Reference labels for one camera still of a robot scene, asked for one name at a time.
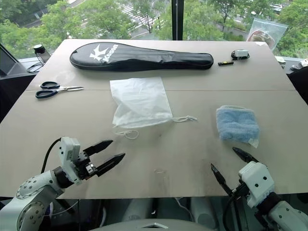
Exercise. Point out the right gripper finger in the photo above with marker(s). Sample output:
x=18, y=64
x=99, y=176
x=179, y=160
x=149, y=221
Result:
x=244, y=154
x=220, y=178

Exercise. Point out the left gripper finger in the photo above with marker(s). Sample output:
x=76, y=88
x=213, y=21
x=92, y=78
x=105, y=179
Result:
x=110, y=163
x=99, y=146

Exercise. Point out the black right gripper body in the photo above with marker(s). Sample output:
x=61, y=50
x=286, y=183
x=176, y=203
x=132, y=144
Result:
x=239, y=188

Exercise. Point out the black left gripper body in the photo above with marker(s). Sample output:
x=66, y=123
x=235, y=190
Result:
x=84, y=166

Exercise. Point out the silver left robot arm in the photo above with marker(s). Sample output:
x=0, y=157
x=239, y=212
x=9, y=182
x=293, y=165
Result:
x=31, y=192

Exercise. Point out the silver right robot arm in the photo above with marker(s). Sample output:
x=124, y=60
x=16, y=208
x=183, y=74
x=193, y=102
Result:
x=284, y=213

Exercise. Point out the light blue towel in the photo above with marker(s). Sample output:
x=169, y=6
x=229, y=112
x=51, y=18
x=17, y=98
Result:
x=237, y=124

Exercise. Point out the clear zip plastic bag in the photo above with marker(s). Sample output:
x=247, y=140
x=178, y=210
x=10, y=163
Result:
x=265, y=30

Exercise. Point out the dark rounded shape under table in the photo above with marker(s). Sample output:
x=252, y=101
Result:
x=203, y=209

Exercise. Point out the small black stick device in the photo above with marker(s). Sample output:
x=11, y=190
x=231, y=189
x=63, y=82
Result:
x=225, y=63

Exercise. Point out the black racket cover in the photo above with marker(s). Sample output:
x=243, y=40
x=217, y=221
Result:
x=142, y=59

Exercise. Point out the small white and black device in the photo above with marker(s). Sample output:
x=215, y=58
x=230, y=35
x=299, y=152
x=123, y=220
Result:
x=240, y=53

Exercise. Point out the small clutter beside table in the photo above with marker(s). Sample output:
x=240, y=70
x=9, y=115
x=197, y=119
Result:
x=299, y=65

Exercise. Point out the black monitor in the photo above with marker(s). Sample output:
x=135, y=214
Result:
x=7, y=63

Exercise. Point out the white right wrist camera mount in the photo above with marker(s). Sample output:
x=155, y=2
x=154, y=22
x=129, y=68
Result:
x=257, y=181

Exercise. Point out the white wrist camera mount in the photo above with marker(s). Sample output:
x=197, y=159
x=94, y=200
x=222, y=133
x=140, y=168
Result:
x=257, y=181
x=68, y=154

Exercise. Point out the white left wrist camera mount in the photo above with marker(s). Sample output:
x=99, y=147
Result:
x=68, y=154

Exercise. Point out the black window frame post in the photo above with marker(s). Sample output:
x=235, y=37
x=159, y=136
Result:
x=177, y=19

